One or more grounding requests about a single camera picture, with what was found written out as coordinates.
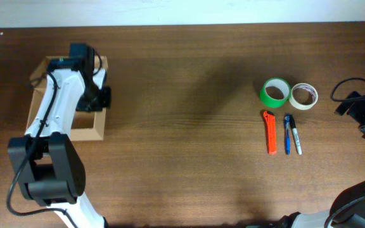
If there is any brown cardboard box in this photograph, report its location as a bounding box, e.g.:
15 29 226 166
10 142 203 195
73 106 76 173
25 56 106 141

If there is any black white marker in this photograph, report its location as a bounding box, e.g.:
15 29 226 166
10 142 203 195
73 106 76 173
289 115 302 155

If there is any beige masking tape roll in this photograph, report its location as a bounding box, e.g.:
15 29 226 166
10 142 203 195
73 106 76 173
289 83 319 110

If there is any blue ballpoint pen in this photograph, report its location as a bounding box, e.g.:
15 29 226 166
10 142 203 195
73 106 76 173
284 114 291 155

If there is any orange utility knife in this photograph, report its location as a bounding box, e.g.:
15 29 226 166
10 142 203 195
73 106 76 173
262 110 277 155

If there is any green tape roll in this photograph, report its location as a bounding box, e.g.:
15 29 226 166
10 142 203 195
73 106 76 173
260 77 291 108

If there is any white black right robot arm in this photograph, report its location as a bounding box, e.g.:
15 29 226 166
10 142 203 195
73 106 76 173
271 91 365 227

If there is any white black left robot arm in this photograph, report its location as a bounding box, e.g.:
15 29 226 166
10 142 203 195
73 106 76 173
6 43 111 227

